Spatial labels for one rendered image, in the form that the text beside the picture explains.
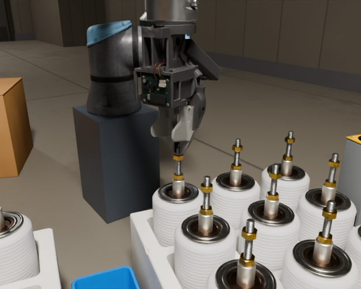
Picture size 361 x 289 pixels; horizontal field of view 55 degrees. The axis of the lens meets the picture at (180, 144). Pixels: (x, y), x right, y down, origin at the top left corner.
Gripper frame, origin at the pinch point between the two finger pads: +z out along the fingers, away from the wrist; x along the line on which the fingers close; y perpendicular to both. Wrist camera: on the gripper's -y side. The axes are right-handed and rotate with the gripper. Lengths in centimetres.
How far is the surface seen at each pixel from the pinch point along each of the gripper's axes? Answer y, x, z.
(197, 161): -60, -33, 34
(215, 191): -4.8, 4.6, 10.1
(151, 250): 9.3, 0.4, 16.5
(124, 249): -4.6, -20.2, 34.4
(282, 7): -249, -72, -22
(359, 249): -1.8, 30.0, 10.0
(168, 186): 0.1, -2.6, 9.0
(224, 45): -271, -134, 13
